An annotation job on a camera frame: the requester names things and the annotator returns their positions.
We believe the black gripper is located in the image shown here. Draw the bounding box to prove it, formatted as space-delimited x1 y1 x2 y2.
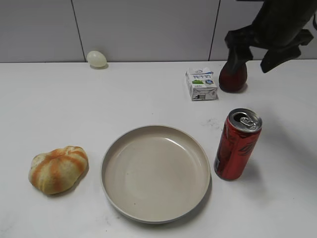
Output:
225 0 317 73

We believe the small white milk carton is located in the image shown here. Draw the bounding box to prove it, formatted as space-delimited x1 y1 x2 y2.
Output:
185 67 218 101

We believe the red cola can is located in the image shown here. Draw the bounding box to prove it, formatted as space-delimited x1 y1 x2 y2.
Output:
214 108 262 180

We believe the orange striped bread roll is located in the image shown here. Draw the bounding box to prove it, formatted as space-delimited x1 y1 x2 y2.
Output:
28 146 89 195

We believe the dark red fruit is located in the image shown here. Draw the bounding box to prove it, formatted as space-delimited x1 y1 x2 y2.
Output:
219 63 247 93

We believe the pale green egg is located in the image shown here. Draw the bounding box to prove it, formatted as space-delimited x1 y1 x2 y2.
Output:
87 51 107 68

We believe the beige round plate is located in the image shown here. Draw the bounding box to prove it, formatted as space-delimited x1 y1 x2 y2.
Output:
101 125 211 224

